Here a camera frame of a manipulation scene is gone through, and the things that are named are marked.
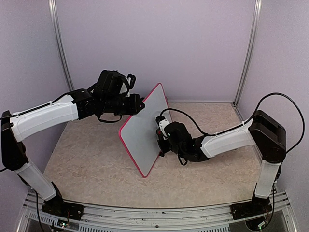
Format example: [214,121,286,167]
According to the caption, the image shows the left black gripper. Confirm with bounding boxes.
[102,94,146,116]

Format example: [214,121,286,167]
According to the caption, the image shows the pink framed whiteboard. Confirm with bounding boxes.
[118,83,168,178]

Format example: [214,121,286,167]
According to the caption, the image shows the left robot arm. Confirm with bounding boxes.
[0,70,145,215]

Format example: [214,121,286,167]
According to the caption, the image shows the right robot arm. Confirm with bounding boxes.
[155,110,286,215]

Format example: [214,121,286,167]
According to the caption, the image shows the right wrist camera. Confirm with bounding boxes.
[155,116,170,140]

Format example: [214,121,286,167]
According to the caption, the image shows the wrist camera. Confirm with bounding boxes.
[155,116,170,140]
[120,74,136,97]

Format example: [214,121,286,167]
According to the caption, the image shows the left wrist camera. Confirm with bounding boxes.
[120,74,136,97]

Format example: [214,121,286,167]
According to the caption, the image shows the front aluminium rail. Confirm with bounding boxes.
[16,191,299,232]

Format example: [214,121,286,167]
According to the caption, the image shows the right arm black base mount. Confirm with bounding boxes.
[230,195,272,220]

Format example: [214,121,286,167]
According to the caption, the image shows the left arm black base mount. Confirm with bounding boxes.
[42,182,84,221]

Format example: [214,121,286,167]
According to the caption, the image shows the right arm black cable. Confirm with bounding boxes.
[160,92,305,154]

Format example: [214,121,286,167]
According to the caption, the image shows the left aluminium frame post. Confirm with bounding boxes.
[48,0,74,91]

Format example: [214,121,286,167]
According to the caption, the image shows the aluminium frame post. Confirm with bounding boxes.
[48,0,74,91]
[233,0,262,108]

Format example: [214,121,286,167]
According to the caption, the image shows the right aluminium frame post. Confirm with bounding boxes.
[233,0,262,108]

